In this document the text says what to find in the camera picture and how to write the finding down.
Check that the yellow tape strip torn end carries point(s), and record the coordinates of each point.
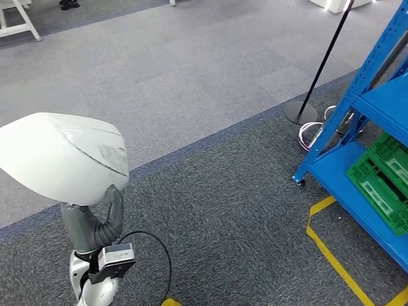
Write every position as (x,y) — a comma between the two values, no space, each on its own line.
(170,303)

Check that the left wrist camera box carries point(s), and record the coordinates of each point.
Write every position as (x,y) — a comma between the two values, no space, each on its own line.
(116,255)

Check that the blue metal shelf rack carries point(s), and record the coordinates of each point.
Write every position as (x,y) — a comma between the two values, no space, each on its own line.
(382,110)

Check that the person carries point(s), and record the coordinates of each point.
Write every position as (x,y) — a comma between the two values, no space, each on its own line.
(69,4)

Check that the white plastic shell part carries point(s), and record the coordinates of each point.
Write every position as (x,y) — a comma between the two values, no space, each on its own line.
(57,156)

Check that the white table frame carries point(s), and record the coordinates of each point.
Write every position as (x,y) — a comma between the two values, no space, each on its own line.
(19,28)

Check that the chrome stanchion post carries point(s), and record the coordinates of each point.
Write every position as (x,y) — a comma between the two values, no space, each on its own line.
(388,60)
(311,137)

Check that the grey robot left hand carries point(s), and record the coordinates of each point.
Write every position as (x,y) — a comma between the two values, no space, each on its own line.
(83,228)

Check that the black pole with round base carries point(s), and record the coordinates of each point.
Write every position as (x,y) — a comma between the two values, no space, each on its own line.
(299,113)

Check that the white display plinth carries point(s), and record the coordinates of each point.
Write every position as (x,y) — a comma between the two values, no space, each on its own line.
(338,5)

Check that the green plastic crate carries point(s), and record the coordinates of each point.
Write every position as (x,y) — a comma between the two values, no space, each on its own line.
(354,177)

